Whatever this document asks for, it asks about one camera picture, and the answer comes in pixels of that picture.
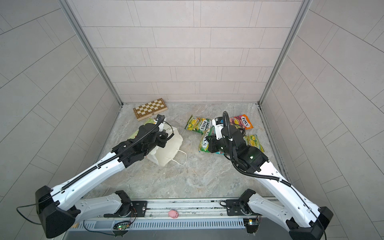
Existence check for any orange Fox's candy bag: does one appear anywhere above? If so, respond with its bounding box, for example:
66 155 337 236
230 115 254 130

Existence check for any spring green Fox's candy bag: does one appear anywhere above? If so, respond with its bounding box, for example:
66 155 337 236
185 115 212 134

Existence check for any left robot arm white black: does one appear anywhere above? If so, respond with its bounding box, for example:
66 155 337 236
35 115 172 239

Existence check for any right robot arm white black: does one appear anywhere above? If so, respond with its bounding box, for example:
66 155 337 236
206 125 334 240

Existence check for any wooden chessboard box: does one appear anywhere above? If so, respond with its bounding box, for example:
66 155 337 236
133 98 168 121

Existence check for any right circuit board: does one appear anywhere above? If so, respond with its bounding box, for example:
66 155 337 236
243 218 260 234

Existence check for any left green circuit board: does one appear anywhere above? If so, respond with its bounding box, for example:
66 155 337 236
113 221 132 231

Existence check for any small wooden block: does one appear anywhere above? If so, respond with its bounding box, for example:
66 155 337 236
71 223 80 229

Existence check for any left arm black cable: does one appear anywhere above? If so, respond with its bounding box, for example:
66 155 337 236
59 114 166 191

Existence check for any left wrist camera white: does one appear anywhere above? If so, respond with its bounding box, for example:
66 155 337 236
156 115 166 132

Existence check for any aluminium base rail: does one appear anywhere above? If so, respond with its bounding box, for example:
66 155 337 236
70 197 292 235

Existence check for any pink toy on rail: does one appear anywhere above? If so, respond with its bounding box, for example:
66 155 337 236
168 210 179 219

